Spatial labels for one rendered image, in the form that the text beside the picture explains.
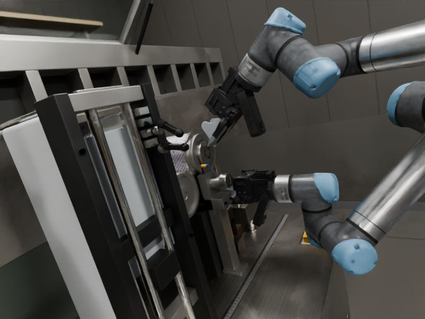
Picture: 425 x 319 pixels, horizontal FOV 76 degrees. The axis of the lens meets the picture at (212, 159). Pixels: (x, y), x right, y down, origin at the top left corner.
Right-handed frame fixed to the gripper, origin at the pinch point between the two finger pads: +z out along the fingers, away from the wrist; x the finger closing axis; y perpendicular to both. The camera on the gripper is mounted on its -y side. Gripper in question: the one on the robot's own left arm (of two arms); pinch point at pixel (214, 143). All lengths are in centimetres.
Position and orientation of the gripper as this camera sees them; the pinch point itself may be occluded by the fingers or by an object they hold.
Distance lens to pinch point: 74.4
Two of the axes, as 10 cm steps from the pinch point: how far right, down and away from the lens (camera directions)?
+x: -5.0, 3.2, -8.1
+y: -7.2, -6.7, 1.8
